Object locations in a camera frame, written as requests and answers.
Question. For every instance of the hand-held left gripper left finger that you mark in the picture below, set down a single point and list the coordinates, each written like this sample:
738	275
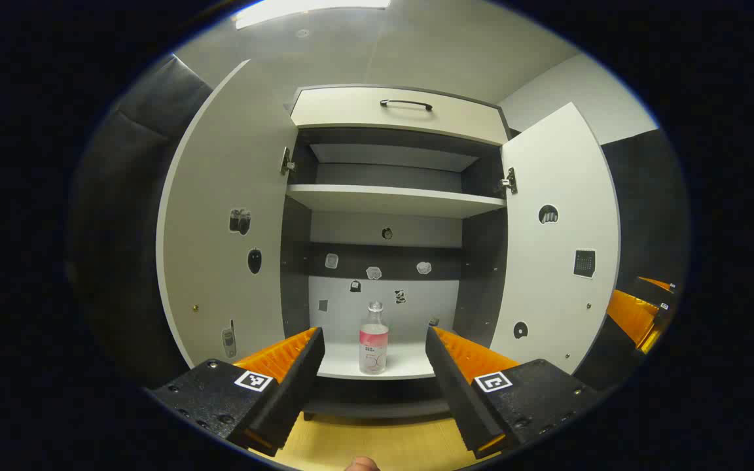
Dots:
292	392

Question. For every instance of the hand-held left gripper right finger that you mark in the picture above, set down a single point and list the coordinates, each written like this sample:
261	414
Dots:
459	392

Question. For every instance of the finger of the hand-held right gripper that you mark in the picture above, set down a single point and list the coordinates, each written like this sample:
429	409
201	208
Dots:
632	317
662	291

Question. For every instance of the clear bottle with pink label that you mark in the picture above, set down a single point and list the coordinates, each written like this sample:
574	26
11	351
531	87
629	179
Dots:
374	347

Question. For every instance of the white door with headphone sticker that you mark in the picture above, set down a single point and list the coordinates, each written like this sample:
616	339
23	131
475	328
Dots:
560	170

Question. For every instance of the grey and white cabinet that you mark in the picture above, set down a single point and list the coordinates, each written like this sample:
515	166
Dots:
393	199

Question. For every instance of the white door with camera sticker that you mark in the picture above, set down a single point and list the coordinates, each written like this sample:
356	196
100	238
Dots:
220	163

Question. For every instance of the metal door hinge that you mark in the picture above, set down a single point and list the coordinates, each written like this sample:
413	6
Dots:
287	161
510	181

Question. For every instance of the white cabinet drawer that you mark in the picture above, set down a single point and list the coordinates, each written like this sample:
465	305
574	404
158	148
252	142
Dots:
351	108

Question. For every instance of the ceiling light panel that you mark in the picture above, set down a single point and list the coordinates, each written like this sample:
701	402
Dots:
311	10

